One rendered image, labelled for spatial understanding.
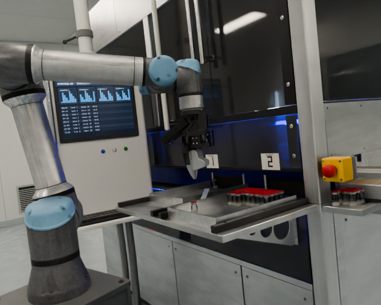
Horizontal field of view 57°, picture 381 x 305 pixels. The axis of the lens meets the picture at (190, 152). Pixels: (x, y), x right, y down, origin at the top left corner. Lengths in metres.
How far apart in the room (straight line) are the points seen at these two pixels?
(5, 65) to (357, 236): 1.22
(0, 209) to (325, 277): 5.58
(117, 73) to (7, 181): 5.47
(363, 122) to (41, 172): 1.10
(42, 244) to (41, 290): 0.11
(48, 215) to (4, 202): 5.43
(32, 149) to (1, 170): 5.24
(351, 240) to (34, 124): 1.09
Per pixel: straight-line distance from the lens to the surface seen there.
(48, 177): 1.05
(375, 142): 1.50
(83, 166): 1.80
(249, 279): 1.55
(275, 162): 1.29
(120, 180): 1.85
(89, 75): 0.92
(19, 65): 0.94
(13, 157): 6.31
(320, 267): 1.28
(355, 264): 1.42
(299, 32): 1.22
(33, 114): 1.05
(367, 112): 1.46
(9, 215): 6.37
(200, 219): 1.04
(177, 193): 1.60
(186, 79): 1.06
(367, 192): 1.24
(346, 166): 1.14
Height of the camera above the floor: 1.15
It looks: 3 degrees down
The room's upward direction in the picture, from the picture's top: 6 degrees counter-clockwise
